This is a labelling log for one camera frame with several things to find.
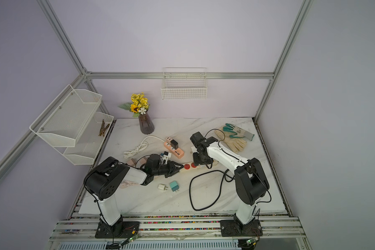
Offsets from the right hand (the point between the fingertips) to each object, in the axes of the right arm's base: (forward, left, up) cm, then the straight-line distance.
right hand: (202, 163), depth 89 cm
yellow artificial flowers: (+30, +38, +20) cm, 52 cm away
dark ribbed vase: (+30, +38, +1) cm, 49 cm away
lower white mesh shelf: (+12, +68, +6) cm, 70 cm away
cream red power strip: (-1, +7, -2) cm, 7 cm away
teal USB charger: (-11, +16, -5) cm, 20 cm away
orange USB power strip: (+10, +15, -3) cm, 18 cm away
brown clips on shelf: (+20, +62, +9) cm, 65 cm away
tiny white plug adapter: (-11, +23, -5) cm, 26 cm away
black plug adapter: (+14, +17, 0) cm, 22 cm away
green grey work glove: (+27, -29, -5) cm, 41 cm away
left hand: (-2, +12, -4) cm, 13 cm away
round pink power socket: (+5, +43, -6) cm, 44 cm away
